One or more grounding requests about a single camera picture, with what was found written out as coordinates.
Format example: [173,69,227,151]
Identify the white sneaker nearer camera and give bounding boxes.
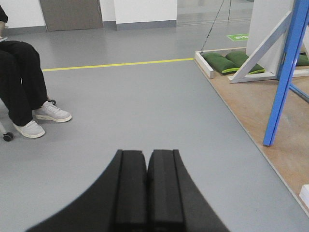
[14,120,45,138]

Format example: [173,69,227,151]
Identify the green floor sign sticker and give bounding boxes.
[227,34,249,42]

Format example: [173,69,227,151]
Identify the blue door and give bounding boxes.
[263,0,309,146]

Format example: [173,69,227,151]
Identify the grey-brown wooden door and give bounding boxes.
[40,0,103,31]

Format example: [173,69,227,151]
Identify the green sandbag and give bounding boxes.
[296,53,309,66]
[225,51,265,74]
[201,53,239,74]

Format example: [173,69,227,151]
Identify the white wooden door frame stand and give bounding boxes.
[194,0,309,199]

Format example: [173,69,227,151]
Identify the right green sandbag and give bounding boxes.
[225,51,265,74]

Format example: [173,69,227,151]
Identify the black tripod leg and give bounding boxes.
[201,0,232,51]

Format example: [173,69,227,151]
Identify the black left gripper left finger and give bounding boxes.
[28,150,147,232]

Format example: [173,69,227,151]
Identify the office chair base with castors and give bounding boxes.
[0,98,57,142]

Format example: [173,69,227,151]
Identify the yellow floor tape line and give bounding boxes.
[42,58,194,72]

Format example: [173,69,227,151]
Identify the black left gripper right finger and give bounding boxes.
[147,149,229,232]

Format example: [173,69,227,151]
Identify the left green sandbag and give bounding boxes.
[201,53,239,74]

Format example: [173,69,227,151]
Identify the plywood base platform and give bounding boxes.
[194,51,309,214]

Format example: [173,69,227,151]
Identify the seated person in black trousers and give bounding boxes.
[0,4,49,127]

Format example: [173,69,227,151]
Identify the white sneaker farther back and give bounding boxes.
[34,101,72,122]

